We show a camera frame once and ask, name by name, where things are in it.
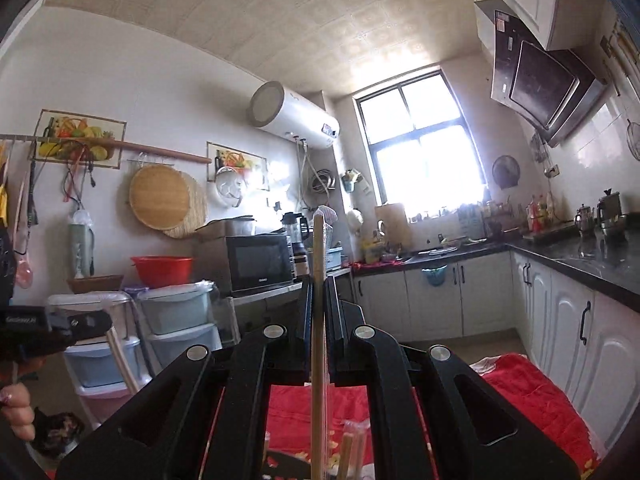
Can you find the white blue plastic drawer unit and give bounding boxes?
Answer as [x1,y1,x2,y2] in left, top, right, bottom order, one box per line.
[136,282,223,371]

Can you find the round bamboo tray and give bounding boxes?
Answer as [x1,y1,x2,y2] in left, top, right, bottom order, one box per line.
[129,165,192,232]

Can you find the white kitchen cabinets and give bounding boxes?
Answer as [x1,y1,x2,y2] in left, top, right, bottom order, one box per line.
[352,250,640,456]

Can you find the large fruit wall picture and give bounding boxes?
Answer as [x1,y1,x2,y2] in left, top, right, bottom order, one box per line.
[32,108,127,171]

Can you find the red plastic basin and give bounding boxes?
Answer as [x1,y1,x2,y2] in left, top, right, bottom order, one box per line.
[130,256,194,289]

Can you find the brown woven basket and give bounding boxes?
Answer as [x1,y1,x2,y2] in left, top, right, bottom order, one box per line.
[67,274,125,295]

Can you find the black kitchen countertop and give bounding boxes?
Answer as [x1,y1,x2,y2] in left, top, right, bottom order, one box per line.
[400,220,640,311]

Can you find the green hanging bottle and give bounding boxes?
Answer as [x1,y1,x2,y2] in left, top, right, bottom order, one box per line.
[68,209,96,279]

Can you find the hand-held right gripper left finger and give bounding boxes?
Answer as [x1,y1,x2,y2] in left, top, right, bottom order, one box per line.
[55,280,315,480]

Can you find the white electric water heater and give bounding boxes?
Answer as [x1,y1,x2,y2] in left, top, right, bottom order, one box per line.
[249,80,342,151]

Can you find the dark floral cloth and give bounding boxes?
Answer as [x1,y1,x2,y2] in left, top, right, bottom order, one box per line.
[32,410,86,461]

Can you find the cardboard box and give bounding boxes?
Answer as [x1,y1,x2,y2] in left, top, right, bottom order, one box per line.
[195,216,257,241]

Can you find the white pastel plastic drawer unit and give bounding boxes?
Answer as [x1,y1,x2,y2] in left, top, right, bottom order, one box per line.
[47,292,151,426]

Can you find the white metal rack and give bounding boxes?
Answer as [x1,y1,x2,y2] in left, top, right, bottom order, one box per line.
[220,267,353,346]

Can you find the small metal kettle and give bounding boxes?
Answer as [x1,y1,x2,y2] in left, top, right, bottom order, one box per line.
[574,203,596,236]

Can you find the red floral tablecloth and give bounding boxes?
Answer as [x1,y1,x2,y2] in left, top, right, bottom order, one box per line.
[207,352,601,480]

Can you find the bamboo chopstick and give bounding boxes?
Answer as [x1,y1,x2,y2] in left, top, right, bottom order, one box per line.
[310,214,327,480]
[106,330,141,395]
[340,432,353,480]
[350,430,363,480]

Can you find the large metal kettle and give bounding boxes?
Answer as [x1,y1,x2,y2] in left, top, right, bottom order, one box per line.
[596,189,628,236]

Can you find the round woven straw tray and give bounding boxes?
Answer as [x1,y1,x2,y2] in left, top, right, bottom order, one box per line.
[162,170,210,239]

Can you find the dark green plastic utensil basket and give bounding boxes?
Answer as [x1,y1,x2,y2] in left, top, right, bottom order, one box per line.
[265,450,313,480]

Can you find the person's left hand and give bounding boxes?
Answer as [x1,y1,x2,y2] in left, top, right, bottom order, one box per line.
[0,384,37,442]

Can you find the round wall fan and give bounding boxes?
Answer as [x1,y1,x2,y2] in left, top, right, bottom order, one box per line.
[492,155,522,190]

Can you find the row of condiment bottles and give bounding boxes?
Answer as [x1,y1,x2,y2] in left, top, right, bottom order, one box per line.
[525,192,557,233]

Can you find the pink plastic ladle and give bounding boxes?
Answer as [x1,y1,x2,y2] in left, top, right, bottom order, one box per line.
[14,252,34,289]

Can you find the dark framed window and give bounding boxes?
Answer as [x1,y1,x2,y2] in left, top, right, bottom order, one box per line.
[354,69,490,213]

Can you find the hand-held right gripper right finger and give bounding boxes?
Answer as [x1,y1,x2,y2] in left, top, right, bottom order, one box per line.
[325,277,581,480]

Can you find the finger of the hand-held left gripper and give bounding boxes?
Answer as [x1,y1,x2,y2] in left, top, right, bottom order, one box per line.
[44,310,114,345]

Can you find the black microwave oven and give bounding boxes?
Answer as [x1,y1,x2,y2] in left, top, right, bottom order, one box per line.
[197,232,296,298]

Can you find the black blender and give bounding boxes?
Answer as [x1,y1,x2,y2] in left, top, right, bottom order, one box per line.
[281,211,309,281]

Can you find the coiled metal hose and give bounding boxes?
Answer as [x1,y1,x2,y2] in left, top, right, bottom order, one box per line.
[309,169,337,196]

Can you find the wooden cutting board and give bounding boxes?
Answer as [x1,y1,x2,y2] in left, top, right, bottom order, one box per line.
[375,203,410,247]

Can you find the black range hood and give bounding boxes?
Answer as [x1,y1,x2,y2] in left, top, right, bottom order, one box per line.
[475,0,612,150]

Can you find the small fruit wall picture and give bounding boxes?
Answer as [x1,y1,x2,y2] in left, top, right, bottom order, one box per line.
[206,141,269,192]

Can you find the wooden wall rail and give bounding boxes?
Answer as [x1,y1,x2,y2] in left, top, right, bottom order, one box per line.
[0,132,213,166]

